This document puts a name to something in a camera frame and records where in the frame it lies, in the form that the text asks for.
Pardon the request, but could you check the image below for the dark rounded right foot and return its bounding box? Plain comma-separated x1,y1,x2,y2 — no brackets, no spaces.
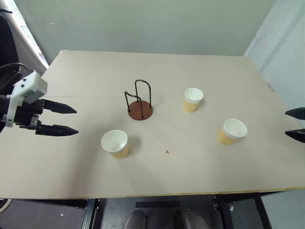
175,208,203,229

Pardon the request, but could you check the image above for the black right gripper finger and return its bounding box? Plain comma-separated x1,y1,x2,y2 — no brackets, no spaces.
285,128,305,143
285,107,305,119

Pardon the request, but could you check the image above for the black table frame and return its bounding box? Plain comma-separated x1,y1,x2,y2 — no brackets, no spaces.
0,190,305,229

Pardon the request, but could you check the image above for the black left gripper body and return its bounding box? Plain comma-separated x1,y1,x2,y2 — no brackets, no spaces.
13,98,45,131

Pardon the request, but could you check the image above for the black wire cup rack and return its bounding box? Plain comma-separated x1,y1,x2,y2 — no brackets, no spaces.
124,79,153,121

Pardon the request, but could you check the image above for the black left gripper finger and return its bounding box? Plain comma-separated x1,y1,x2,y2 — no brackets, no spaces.
35,121,80,137
41,99,78,114

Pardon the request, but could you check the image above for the dark rounded foot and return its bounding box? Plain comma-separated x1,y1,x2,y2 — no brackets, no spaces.
122,208,148,229
175,208,203,229

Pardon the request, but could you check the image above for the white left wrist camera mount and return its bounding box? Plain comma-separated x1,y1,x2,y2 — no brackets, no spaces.
5,70,48,128

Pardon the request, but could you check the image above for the yellow paper cup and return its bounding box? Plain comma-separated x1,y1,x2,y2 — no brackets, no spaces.
216,118,248,146
101,129,130,159
183,87,204,113

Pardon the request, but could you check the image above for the dark rounded left foot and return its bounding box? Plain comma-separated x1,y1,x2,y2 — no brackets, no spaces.
122,208,148,229

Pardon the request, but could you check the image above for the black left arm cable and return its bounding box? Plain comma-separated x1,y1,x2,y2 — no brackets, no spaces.
0,62,33,75

